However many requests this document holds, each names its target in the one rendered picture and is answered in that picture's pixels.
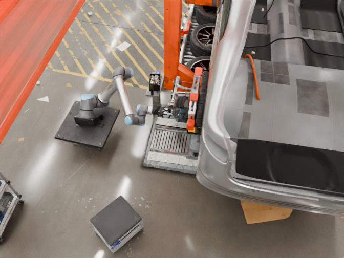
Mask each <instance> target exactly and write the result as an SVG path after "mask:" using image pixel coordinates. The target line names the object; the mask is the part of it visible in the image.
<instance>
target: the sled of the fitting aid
mask: <svg viewBox="0 0 344 258"><path fill-rule="evenodd" d="M191 137H192V134H189V141H188V147H187V154H186V159H193V160H197V157H198V153H196V152H190V151H189V150H190V143H191Z"/></svg>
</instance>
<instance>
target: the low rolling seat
mask: <svg viewBox="0 0 344 258"><path fill-rule="evenodd" d="M90 223H91V225H92V227H93V229H94V230H95V231H96V235H97V236H100V238H101V239H102V240H103V241H104V243H105V244H106V245H107V246H108V247H109V251H111V252H112V253H114V252H116V251H117V250H118V249H119V248H120V247H122V246H123V245H124V244H125V243H126V242H127V241H128V240H130V239H131V238H132V237H133V236H134V235H135V234H136V233H138V232H139V231H144V228H143V227H144V223H143V218H142V217H141V216H140V215H139V214H138V213H137V212H136V211H135V210H134V209H133V207H132V206H131V205H130V204H129V203H128V202H127V200H126V199H125V198H124V197H123V196H122V195H120V196H119V197H118V198H116V199H115V200H114V201H113V202H111V203H110V204H109V205H108V206H106V207H105V208H104V209H103V210H101V211H100V212H98V213H97V214H96V215H95V216H93V217H92V218H91V219H90Z"/></svg>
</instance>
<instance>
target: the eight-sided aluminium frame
mask: <svg viewBox="0 0 344 258"><path fill-rule="evenodd" d="M200 79H201V76H198V75H194V77H193V84H192V89H191V93H199V85H200ZM196 81H198V82H197V88H196V89H194V86H195V83H196ZM191 105H192V101H190V105H189V110H188V119H191V116H192V119H195V114H196V109H197V108H196V102H194V107H193V108H192V107H191Z"/></svg>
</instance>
